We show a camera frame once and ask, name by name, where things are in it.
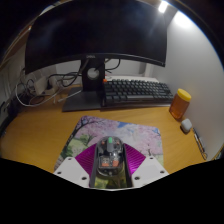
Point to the black keyboard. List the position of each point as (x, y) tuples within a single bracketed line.
[(136, 91)]

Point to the transparent computer mouse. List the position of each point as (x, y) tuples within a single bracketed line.
[(110, 156)]

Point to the black computer monitor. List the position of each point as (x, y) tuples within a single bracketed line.
[(96, 30)]

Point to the cherry blossom print mouse pad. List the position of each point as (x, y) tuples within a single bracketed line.
[(133, 133)]

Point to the pen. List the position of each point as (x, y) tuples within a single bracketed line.
[(199, 143)]

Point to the white LED light bar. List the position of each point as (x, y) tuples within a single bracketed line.
[(163, 6)]

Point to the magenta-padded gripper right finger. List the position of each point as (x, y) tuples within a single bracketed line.
[(150, 170)]

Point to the amber jar with yellow lid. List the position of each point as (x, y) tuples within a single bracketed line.
[(180, 105)]

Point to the white power strip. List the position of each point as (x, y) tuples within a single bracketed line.
[(43, 85)]

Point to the white earbuds case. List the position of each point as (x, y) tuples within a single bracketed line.
[(186, 125)]

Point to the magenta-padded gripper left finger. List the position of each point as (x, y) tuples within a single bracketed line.
[(68, 170)]

